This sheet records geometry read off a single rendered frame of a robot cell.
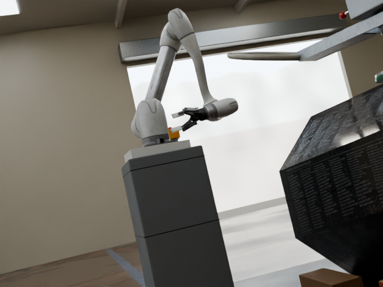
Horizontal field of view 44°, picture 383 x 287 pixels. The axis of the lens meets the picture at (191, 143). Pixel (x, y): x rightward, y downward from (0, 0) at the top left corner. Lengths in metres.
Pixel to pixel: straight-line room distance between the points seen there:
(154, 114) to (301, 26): 7.48
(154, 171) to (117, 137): 6.18
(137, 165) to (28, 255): 6.19
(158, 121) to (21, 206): 6.08
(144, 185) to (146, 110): 0.44
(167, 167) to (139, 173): 0.15
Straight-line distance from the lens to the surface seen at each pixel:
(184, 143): 2.57
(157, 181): 2.45
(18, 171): 8.55
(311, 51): 2.32
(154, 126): 2.61
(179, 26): 2.87
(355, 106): 2.04
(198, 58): 2.87
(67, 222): 8.46
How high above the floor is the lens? 0.55
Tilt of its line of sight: 6 degrees up
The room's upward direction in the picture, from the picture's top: 13 degrees counter-clockwise
